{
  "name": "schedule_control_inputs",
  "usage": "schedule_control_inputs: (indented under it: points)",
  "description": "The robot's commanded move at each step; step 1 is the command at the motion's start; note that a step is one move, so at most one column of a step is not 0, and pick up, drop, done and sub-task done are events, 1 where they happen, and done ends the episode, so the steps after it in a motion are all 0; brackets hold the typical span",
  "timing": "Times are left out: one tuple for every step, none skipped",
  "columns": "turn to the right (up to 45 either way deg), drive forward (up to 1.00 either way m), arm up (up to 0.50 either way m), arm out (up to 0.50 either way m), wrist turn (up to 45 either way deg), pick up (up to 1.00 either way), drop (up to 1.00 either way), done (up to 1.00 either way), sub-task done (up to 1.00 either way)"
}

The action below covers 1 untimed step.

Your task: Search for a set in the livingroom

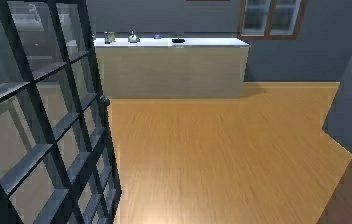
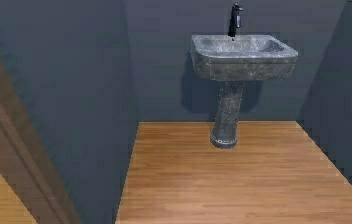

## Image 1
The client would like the beige counter with white top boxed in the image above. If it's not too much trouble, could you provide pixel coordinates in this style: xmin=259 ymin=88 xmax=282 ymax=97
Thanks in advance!
xmin=93 ymin=36 xmax=251 ymax=100

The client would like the grey kettle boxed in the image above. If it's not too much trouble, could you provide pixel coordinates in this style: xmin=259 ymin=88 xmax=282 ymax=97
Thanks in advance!
xmin=127 ymin=30 xmax=141 ymax=44

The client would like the green glass jar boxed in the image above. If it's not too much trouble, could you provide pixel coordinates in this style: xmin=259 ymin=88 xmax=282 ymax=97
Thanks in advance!
xmin=104 ymin=31 xmax=117 ymax=45

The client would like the brown framed window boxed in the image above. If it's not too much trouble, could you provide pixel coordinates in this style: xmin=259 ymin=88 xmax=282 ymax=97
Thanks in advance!
xmin=237 ymin=0 xmax=308 ymax=41

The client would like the black framed glass door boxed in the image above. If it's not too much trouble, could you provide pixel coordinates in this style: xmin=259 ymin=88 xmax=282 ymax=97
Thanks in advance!
xmin=0 ymin=0 xmax=122 ymax=224

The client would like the brown wooden door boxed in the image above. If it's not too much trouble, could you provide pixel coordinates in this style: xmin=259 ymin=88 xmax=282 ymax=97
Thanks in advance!
xmin=315 ymin=131 xmax=352 ymax=224

